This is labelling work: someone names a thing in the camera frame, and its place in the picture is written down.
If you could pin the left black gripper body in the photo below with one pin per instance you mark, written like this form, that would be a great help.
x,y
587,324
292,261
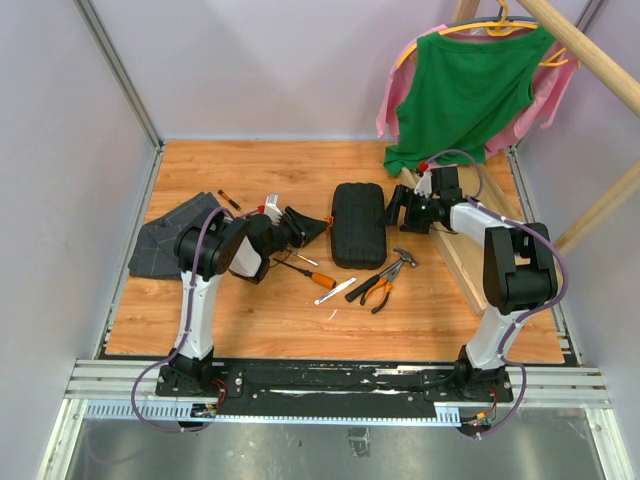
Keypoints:
x,y
282,236

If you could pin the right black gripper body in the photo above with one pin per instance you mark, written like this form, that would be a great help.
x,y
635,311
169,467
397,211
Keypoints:
x,y
419,213

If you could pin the black plastic tool case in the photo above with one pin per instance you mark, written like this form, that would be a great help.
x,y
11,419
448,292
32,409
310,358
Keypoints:
x,y
358,232

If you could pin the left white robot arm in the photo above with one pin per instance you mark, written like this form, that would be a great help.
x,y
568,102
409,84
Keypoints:
x,y
217,242

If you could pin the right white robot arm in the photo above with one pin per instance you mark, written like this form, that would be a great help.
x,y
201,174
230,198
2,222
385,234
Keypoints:
x,y
518,279

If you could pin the orange-black pliers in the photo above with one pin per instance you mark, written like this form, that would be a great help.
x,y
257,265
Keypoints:
x,y
384,288

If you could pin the silver metal file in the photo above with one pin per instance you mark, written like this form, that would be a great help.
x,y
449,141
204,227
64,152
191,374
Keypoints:
x,y
339,288

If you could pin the wooden tray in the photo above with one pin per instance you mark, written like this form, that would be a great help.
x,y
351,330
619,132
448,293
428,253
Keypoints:
x,y
463,256

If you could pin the grey checked cloth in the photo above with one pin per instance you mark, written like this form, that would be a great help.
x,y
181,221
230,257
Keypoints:
x,y
153,255

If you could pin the green sleeveless shirt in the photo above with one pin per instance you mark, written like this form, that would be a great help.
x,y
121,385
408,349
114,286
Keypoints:
x,y
462,95

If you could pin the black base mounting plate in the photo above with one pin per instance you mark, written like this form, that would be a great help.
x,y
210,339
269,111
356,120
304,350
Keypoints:
x,y
325,390

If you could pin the yellow clothes hanger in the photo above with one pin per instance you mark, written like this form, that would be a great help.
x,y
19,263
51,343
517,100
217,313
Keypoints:
x,y
501,26

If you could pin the pink shirt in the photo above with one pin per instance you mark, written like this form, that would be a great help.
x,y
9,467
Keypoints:
x,y
549,86

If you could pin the black-handled screwdriver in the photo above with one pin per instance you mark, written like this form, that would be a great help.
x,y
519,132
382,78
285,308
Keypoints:
x,y
305,259

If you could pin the claw hammer black handle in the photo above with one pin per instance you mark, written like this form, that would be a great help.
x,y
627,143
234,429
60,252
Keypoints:
x,y
404,258

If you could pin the small brown-handled screwdriver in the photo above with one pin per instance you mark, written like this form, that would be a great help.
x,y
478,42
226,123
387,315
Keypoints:
x,y
231,201

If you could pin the orange-handled screwdriver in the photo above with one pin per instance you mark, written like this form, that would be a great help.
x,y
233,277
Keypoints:
x,y
318,278

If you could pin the wooden rack frame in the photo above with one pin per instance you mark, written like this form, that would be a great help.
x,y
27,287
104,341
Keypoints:
x,y
580,171

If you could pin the aluminium frame rail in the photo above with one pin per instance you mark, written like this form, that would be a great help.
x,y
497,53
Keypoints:
x,y
105,44

